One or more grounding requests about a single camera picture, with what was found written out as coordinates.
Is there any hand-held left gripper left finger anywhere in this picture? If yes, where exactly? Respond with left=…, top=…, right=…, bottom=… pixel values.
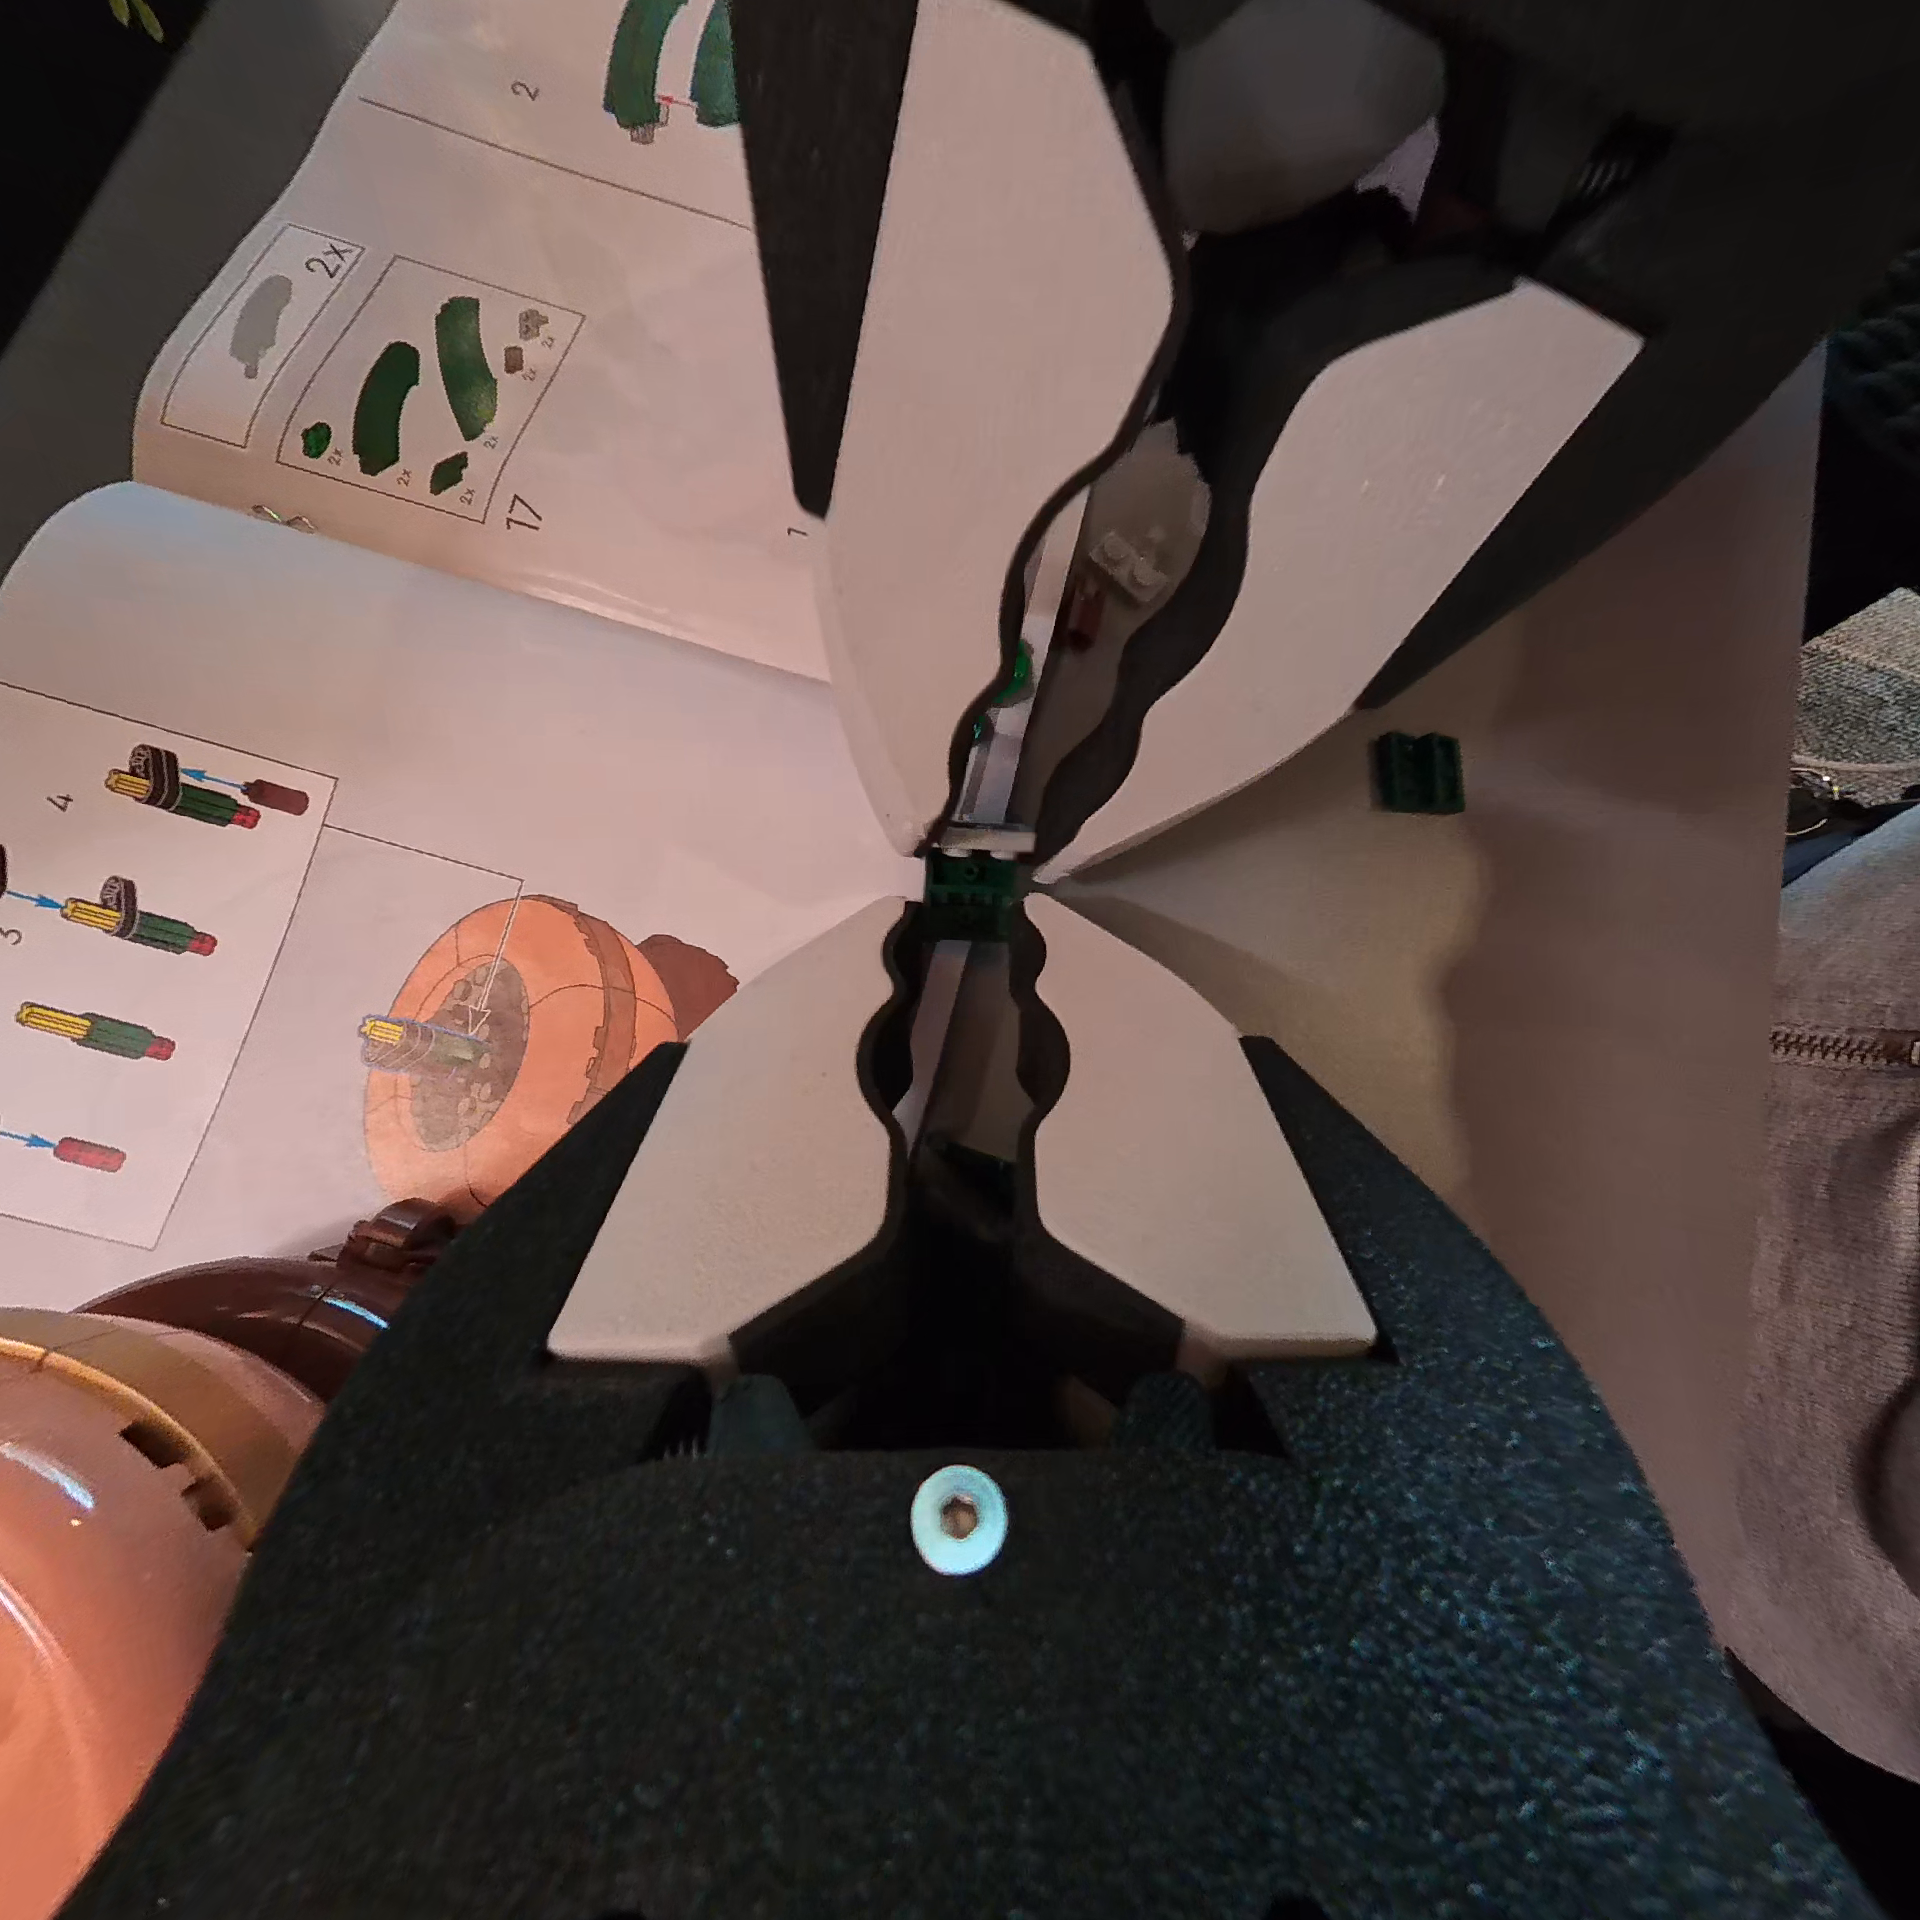
left=546, top=895, right=922, bottom=1374

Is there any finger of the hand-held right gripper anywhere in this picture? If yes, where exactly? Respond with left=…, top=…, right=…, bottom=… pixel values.
left=1027, top=246, right=1648, bottom=886
left=816, top=0, right=1192, bottom=856

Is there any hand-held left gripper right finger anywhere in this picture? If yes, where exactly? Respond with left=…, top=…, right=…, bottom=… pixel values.
left=1007, top=890, right=1379, bottom=1374

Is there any small dark green slope brick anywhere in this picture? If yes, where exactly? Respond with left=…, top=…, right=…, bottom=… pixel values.
left=923, top=848, right=1040, bottom=941
left=1376, top=729, right=1469, bottom=815

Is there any grey desk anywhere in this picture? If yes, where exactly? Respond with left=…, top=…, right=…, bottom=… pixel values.
left=0, top=0, right=1840, bottom=1786

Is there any open instruction booklet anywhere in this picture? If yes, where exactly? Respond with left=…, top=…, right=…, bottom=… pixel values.
left=0, top=0, right=1052, bottom=1254

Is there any terracotta brick flower pot model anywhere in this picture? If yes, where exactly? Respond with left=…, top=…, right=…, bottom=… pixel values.
left=0, top=1197, right=460, bottom=1920

